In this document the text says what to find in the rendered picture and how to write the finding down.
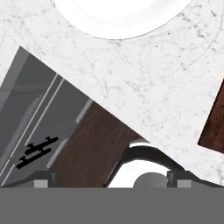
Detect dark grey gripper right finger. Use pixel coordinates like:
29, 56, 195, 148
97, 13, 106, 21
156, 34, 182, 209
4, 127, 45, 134
166, 170, 224, 188

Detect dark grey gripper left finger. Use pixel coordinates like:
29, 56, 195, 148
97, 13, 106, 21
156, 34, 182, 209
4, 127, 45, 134
2, 170, 57, 188

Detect brown wooden open drawer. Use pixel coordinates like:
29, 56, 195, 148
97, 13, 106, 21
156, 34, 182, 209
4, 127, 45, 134
45, 98, 144, 188

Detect brown wooden cutting board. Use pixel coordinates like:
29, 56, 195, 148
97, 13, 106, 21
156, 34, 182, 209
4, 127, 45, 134
197, 83, 224, 155

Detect white round plate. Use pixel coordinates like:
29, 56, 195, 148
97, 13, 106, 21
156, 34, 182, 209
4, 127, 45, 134
53, 0, 193, 41

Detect grey round knob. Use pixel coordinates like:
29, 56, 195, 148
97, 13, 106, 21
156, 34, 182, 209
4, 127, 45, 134
132, 171, 171, 188

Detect white round thing black rim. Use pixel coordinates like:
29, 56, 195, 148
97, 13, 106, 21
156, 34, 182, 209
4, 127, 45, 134
104, 139, 186, 188

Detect black cabinet handle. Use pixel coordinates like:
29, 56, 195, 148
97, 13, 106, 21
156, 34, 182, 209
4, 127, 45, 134
15, 147, 53, 170
24, 136, 60, 156

